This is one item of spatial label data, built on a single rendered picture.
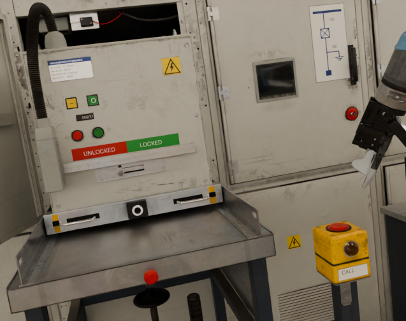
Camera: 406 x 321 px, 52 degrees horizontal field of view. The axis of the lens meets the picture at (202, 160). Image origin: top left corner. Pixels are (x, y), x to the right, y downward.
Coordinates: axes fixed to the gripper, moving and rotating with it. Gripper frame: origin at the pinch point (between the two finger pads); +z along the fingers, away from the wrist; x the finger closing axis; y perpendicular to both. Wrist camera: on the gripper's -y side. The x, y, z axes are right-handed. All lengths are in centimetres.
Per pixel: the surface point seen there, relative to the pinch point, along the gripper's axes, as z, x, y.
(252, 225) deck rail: 14.2, 20.1, 21.9
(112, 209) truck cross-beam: 30, 21, 63
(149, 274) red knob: 18, 45, 37
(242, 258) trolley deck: 18.2, 28.5, 20.6
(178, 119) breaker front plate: 5, -1, 56
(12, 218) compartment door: 48, 26, 99
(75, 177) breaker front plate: 23, 23, 76
